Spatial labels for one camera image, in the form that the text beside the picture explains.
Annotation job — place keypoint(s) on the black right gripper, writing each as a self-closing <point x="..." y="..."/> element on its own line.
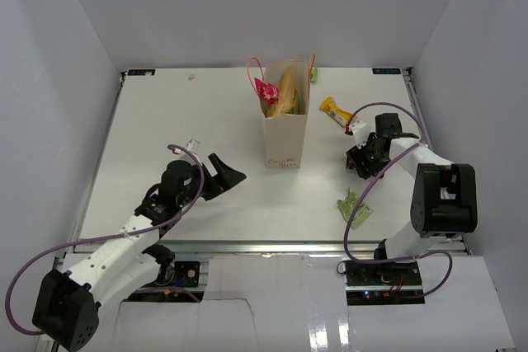
<point x="358" y="156"/>

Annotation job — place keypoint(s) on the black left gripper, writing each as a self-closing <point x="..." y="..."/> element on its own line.
<point x="224" y="179"/>

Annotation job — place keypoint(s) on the red snack packet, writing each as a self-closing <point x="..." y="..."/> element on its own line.
<point x="267" y="93"/>

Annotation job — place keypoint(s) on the brown kraft chips bag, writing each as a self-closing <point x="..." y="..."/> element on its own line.
<point x="287" y="101"/>

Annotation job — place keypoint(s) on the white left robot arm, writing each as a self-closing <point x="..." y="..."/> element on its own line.
<point x="70" y="303"/>

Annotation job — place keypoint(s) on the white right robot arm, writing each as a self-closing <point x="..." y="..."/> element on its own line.
<point x="444" y="195"/>

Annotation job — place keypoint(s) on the beige paper gift bag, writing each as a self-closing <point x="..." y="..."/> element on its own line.
<point x="284" y="134"/>

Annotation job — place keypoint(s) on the yellow snack bar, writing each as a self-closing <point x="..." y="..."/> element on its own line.
<point x="342" y="117"/>

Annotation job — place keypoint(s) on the green yellow candy wrapper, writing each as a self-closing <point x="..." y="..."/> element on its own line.
<point x="313" y="75"/>

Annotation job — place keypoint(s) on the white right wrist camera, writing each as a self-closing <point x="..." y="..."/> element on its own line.
<point x="360" y="131"/>

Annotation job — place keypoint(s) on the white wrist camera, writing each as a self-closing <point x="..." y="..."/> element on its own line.
<point x="191" y="148"/>
<point x="360" y="131"/>

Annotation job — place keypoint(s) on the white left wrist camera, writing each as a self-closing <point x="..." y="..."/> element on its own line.
<point x="191" y="148"/>

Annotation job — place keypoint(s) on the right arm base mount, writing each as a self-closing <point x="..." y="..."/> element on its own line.
<point x="381" y="285"/>

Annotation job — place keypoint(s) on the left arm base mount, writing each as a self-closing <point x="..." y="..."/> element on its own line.
<point x="182" y="288"/>

